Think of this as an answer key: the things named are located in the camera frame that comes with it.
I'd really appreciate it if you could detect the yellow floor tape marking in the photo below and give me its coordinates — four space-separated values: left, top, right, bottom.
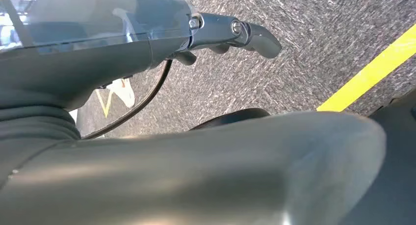
316 24 416 112

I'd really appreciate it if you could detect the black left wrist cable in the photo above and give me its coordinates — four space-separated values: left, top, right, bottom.
82 59 173 140

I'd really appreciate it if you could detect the robot right leg dark shell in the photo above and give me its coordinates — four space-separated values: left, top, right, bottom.
338 88 416 225

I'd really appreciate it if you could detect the robot left arm ribbed sleeve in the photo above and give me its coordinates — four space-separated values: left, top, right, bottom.
0 106 82 188

